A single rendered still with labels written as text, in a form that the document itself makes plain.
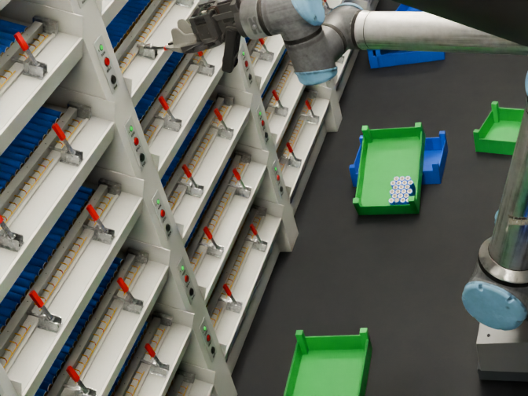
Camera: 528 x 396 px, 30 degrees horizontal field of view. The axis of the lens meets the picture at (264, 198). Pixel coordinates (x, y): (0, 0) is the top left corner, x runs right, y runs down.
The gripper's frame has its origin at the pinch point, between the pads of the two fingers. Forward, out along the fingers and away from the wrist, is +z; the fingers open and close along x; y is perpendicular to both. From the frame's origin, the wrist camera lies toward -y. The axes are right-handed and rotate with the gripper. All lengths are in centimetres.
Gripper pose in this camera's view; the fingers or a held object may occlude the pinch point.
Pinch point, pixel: (173, 47)
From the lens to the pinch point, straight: 231.2
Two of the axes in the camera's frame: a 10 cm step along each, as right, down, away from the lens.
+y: -3.6, -7.9, -5.0
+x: -2.7, 6.0, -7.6
